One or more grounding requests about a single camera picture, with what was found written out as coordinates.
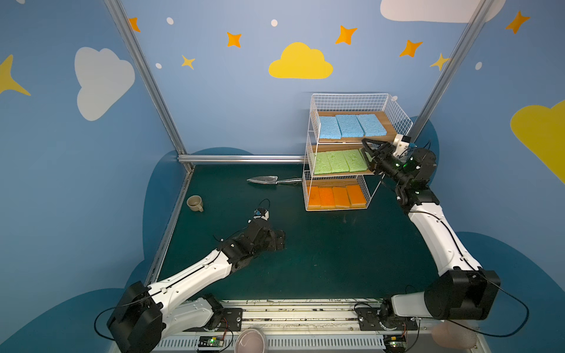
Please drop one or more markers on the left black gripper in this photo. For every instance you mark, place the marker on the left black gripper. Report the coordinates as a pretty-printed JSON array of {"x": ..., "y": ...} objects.
[{"x": 274, "y": 239}]

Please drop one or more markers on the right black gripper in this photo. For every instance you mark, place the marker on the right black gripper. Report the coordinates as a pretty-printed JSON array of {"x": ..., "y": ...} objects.
[{"x": 379, "y": 156}]

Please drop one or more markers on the green sponge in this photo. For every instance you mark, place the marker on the green sponge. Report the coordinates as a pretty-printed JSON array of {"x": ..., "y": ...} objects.
[
  {"x": 338, "y": 162},
  {"x": 322, "y": 164},
  {"x": 355, "y": 160}
]

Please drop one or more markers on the blue sponge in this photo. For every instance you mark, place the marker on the blue sponge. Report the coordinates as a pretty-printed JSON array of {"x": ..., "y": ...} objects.
[
  {"x": 329, "y": 128},
  {"x": 349, "y": 126},
  {"x": 371, "y": 125}
]

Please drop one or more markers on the white wire wooden shelf rack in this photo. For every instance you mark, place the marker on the white wire wooden shelf rack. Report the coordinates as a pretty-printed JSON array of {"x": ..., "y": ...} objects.
[{"x": 389, "y": 113}]

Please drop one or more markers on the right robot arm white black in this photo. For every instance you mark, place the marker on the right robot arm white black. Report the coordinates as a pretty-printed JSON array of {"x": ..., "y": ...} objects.
[{"x": 464, "y": 290}]

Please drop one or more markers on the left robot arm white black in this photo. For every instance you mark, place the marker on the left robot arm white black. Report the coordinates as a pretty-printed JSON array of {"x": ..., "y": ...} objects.
[{"x": 147, "y": 314}]

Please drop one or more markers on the silver metal scoop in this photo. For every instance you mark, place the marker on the silver metal scoop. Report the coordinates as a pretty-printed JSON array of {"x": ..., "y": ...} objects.
[{"x": 274, "y": 180}]

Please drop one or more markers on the beige ceramic mug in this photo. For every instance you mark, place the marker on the beige ceramic mug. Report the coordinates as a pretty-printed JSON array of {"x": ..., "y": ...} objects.
[{"x": 195, "y": 203}]

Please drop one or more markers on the pink bowl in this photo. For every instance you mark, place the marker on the pink bowl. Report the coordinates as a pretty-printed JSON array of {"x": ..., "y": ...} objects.
[{"x": 251, "y": 341}]

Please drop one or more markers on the left green circuit board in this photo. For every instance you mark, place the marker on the left green circuit board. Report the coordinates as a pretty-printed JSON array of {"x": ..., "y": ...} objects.
[{"x": 210, "y": 344}]

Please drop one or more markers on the green circuit board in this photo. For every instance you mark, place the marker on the green circuit board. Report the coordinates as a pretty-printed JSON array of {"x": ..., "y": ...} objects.
[
  {"x": 210, "y": 344},
  {"x": 394, "y": 344}
]

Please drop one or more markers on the right green circuit board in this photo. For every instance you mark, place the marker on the right green circuit board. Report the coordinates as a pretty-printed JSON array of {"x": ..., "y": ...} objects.
[{"x": 394, "y": 344}]

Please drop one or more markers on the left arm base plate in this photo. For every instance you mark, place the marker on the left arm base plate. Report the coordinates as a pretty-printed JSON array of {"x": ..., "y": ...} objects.
[{"x": 229, "y": 318}]

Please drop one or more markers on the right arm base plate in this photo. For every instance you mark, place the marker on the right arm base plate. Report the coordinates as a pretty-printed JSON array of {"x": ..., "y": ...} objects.
[{"x": 368, "y": 319}]

